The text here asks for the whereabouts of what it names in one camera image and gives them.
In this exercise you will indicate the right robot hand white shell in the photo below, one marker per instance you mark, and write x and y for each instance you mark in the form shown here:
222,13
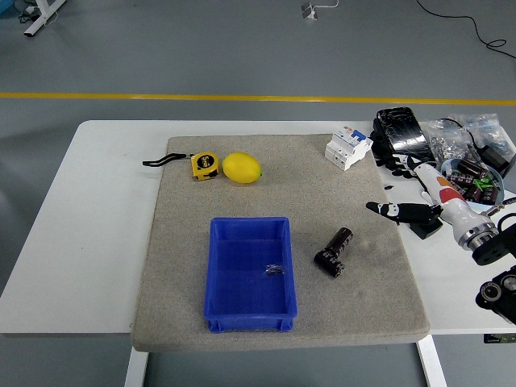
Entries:
437,189

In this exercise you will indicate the dark cylindrical battery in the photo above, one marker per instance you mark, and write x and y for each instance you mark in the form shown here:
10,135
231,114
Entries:
330,264
342,242

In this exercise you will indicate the blue plastic box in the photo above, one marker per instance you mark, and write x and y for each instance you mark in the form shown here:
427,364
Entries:
250,294

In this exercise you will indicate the small black power adapter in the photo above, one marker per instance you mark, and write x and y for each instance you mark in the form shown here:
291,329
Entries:
425,231

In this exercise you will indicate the clear bag of silver nuts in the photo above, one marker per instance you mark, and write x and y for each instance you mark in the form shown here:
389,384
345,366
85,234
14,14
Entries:
445,145

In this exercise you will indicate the light blue bowl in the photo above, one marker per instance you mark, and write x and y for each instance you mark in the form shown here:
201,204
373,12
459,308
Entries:
489,206

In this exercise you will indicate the large black power adapter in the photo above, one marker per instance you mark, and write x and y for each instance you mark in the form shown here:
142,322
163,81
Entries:
496,159

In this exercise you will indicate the black plastic-wrapped device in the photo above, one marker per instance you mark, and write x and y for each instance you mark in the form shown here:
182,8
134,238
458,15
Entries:
403,133

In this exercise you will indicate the clear bag of small screws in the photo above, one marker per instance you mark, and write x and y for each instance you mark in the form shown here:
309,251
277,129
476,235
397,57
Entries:
483,125

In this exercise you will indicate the white circuit breaker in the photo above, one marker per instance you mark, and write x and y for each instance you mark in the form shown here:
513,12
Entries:
346,147

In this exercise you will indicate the grey-brown mat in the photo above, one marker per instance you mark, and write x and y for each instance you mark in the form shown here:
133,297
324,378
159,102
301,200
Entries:
322,193

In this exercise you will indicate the black table control panel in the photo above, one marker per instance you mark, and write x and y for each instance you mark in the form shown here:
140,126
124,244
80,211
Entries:
500,338

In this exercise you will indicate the white table leg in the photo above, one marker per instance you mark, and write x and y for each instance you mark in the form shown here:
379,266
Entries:
432,363
135,369

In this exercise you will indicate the small metal clip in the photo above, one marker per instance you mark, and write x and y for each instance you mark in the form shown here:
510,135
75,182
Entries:
273,270

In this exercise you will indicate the yellow lemon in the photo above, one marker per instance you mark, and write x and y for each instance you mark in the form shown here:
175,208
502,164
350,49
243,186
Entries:
242,168

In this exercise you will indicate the yellow tape measure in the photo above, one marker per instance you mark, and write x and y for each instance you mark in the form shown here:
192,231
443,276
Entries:
205,165

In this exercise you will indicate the white desk frame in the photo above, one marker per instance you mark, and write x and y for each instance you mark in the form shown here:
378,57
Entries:
34,27

